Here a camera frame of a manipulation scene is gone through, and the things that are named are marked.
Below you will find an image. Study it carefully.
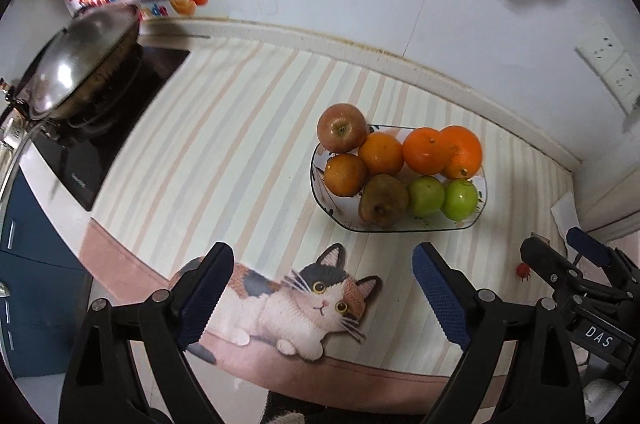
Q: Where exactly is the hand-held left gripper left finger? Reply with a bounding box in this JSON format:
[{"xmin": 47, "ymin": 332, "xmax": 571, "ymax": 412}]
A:
[{"xmin": 59, "ymin": 241, "xmax": 236, "ymax": 424}]

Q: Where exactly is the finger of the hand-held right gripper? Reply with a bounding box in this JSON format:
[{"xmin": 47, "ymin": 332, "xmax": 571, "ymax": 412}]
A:
[
  {"xmin": 566, "ymin": 227, "xmax": 640, "ymax": 290},
  {"xmin": 520, "ymin": 237, "xmax": 585, "ymax": 301}
]

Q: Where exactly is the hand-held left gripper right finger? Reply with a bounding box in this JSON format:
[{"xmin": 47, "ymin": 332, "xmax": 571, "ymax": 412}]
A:
[{"xmin": 411, "ymin": 241, "xmax": 586, "ymax": 424}]

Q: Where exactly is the green apple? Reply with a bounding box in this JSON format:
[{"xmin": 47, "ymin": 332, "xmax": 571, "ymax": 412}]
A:
[
  {"xmin": 441, "ymin": 178, "xmax": 479, "ymax": 222},
  {"xmin": 407, "ymin": 175, "xmax": 446, "ymax": 216}
]

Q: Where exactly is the brown pear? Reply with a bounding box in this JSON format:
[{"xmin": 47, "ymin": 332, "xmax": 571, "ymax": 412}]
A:
[{"xmin": 358, "ymin": 174, "xmax": 410, "ymax": 227}]

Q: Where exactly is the oval bird print plate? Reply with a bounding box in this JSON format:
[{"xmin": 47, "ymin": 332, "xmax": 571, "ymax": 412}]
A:
[{"xmin": 310, "ymin": 124, "xmax": 488, "ymax": 233}]

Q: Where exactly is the large orange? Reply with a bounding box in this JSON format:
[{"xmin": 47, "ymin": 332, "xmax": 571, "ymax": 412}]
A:
[{"xmin": 440, "ymin": 125, "xmax": 484, "ymax": 180}]

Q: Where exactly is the medium orange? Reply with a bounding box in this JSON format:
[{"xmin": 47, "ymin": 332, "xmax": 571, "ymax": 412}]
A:
[{"xmin": 402, "ymin": 127, "xmax": 451, "ymax": 176}]

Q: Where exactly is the dark brownish orange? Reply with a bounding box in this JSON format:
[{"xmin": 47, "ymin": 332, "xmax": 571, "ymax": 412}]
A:
[{"xmin": 324, "ymin": 153, "xmax": 369, "ymax": 198}]

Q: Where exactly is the small bright orange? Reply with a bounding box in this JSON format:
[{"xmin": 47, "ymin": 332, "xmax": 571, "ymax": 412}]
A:
[{"xmin": 357, "ymin": 131, "xmax": 405, "ymax": 176}]

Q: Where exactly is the red-brown apple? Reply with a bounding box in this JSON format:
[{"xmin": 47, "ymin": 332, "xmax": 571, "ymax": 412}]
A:
[{"xmin": 316, "ymin": 103, "xmax": 370, "ymax": 153}]

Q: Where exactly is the white paper sheet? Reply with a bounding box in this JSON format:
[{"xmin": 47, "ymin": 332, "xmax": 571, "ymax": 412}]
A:
[{"xmin": 550, "ymin": 193, "xmax": 583, "ymax": 245}]

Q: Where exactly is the striped cat print tablecloth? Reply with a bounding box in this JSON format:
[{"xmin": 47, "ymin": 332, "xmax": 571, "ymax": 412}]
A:
[{"xmin": 80, "ymin": 37, "xmax": 586, "ymax": 405}]

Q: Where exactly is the blue kitchen cabinet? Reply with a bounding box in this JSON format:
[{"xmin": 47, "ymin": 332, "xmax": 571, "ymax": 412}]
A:
[{"xmin": 0, "ymin": 169, "xmax": 93, "ymax": 380}]

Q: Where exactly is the black glass gas stove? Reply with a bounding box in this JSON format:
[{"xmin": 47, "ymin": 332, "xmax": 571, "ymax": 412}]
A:
[{"xmin": 30, "ymin": 44, "xmax": 192, "ymax": 212}]

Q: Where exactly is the steel wok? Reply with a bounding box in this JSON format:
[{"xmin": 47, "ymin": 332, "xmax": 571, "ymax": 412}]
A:
[{"xmin": 0, "ymin": 3, "xmax": 142, "ymax": 185}]

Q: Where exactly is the white wall socket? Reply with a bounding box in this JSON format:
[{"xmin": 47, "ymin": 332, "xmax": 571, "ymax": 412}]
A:
[
  {"xmin": 602, "ymin": 49, "xmax": 640, "ymax": 115},
  {"xmin": 575, "ymin": 19, "xmax": 628, "ymax": 75}
]

